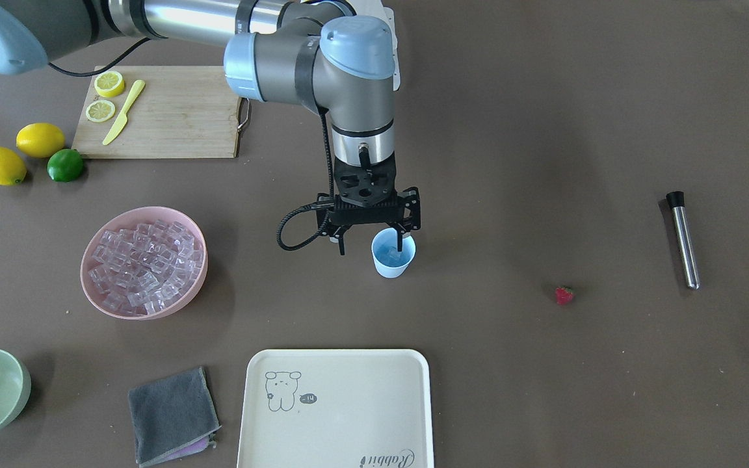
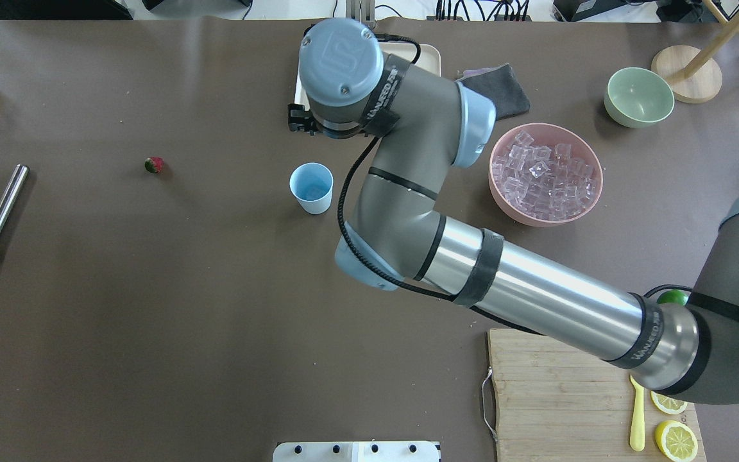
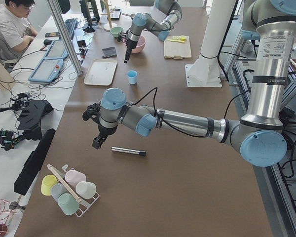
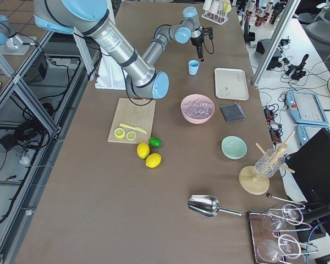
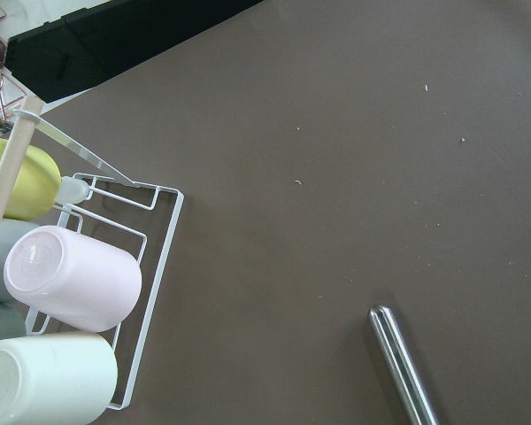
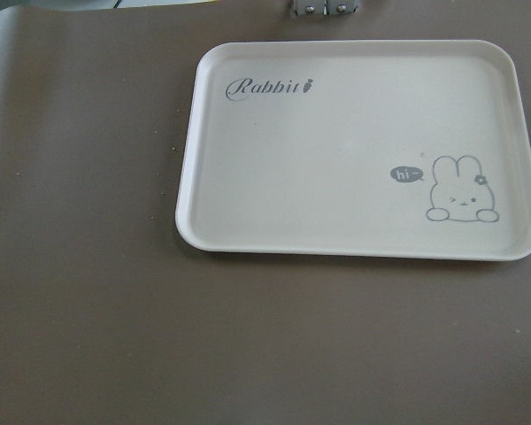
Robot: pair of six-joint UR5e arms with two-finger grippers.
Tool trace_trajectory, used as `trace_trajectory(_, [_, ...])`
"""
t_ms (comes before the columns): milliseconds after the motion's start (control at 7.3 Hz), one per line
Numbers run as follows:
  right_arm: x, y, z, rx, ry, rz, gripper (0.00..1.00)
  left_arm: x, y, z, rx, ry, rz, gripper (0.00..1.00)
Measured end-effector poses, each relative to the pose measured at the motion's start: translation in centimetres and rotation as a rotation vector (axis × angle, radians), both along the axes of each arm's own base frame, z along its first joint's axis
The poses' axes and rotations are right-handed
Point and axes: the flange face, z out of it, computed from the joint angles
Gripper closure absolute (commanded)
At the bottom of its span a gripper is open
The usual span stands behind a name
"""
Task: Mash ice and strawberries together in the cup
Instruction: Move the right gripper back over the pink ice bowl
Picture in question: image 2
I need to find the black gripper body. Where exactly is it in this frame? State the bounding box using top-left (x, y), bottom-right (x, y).
top-left (287, 103), bottom-right (323, 135)

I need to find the light blue cup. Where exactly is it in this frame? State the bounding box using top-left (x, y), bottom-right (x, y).
top-left (289, 162), bottom-right (334, 214)

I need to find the red strawberry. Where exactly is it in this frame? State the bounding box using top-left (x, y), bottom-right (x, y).
top-left (144, 156), bottom-right (164, 175)

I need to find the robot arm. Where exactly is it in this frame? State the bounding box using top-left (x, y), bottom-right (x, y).
top-left (298, 18), bottom-right (739, 404)

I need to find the pink bowl of ice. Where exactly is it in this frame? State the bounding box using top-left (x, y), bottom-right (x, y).
top-left (488, 123), bottom-right (604, 227)

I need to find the wooden cup stand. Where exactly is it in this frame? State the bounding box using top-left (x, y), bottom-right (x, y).
top-left (650, 1), bottom-right (739, 103)

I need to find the cream rabbit tray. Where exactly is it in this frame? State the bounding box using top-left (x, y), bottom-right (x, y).
top-left (293, 42), bottom-right (442, 110)

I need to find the grey folded cloth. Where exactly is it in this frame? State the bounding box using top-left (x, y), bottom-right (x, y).
top-left (456, 62), bottom-right (531, 121)

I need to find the green ceramic bowl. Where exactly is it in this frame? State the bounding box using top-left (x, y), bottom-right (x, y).
top-left (603, 67), bottom-right (675, 128)

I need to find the wooden cutting board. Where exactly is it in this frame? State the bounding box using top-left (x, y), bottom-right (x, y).
top-left (484, 329), bottom-right (706, 461)

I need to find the green lime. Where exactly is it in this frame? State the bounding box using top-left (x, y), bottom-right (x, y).
top-left (656, 289), bottom-right (689, 306)

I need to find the yellow plastic knife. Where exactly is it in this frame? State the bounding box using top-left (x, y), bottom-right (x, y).
top-left (629, 375), bottom-right (646, 452)

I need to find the lemon half upper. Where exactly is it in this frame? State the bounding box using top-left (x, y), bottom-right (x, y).
top-left (649, 391), bottom-right (689, 415)

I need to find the lemon half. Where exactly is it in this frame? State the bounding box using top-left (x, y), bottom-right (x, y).
top-left (649, 391), bottom-right (689, 415)
top-left (654, 420), bottom-right (700, 461)

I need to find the lemon half lower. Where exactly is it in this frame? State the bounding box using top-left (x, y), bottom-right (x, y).
top-left (654, 420), bottom-right (700, 461)

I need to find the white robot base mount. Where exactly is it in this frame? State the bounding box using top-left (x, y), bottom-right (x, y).
top-left (272, 440), bottom-right (443, 461)

